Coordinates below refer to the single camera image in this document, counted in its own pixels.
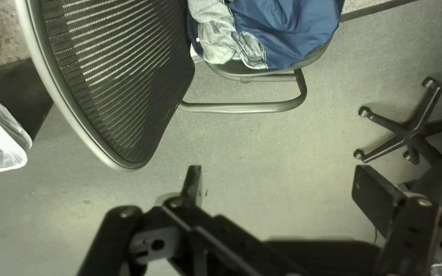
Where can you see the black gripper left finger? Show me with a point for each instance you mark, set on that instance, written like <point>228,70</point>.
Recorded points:
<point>179,239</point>

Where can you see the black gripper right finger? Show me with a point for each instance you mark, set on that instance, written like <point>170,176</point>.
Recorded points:
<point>409,230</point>

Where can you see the blue denim cloth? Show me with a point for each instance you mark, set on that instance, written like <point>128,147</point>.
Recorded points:
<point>287,30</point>

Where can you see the black star chair base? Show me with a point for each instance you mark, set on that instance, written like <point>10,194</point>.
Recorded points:
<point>409,131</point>

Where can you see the grey mesh office chair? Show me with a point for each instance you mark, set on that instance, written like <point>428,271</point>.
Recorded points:
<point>113,76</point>

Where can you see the dark waste bin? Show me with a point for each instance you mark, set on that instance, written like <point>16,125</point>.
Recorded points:
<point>18,88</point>

